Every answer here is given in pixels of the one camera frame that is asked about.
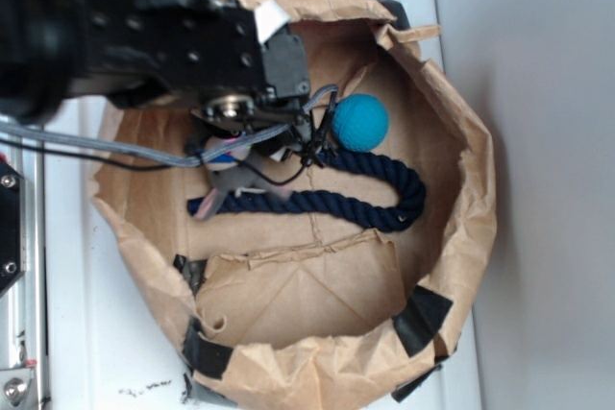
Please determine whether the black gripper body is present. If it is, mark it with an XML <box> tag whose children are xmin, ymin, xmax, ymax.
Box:
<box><xmin>190</xmin><ymin>0</ymin><xmax>311</xmax><ymax>138</ymax></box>

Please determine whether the gray plush animal toy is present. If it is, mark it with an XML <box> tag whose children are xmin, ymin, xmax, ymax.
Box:
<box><xmin>194</xmin><ymin>136</ymin><xmax>292</xmax><ymax>221</ymax></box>

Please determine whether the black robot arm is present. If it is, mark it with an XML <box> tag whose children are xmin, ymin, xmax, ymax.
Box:
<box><xmin>1</xmin><ymin>0</ymin><xmax>310</xmax><ymax>132</ymax></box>

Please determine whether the blue rubber ball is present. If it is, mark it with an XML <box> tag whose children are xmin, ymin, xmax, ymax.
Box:
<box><xmin>332</xmin><ymin>94</ymin><xmax>389</xmax><ymax>153</ymax></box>

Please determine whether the brown paper bag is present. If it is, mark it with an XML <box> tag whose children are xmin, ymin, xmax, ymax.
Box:
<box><xmin>89</xmin><ymin>0</ymin><xmax>497</xmax><ymax>409</ymax></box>

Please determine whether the black mounting plate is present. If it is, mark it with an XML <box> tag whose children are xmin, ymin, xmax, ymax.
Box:
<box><xmin>0</xmin><ymin>160</ymin><xmax>22</xmax><ymax>297</ymax></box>

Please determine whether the white plastic bin lid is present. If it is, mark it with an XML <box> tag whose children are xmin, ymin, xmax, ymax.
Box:
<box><xmin>40</xmin><ymin>0</ymin><xmax>485</xmax><ymax>410</ymax></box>

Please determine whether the thin black cable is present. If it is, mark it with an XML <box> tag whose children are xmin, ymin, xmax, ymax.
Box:
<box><xmin>0</xmin><ymin>138</ymin><xmax>193</xmax><ymax>172</ymax></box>

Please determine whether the gray braided cable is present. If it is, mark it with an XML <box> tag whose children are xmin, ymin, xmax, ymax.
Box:
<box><xmin>0</xmin><ymin>84</ymin><xmax>339</xmax><ymax>169</ymax></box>

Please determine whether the dark navy twisted rope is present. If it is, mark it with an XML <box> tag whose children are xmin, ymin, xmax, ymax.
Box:
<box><xmin>186</xmin><ymin>149</ymin><xmax>428</xmax><ymax>232</ymax></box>

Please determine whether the aluminium frame rail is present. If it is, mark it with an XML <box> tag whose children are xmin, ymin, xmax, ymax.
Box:
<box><xmin>1</xmin><ymin>136</ymin><xmax>52</xmax><ymax>409</ymax></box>

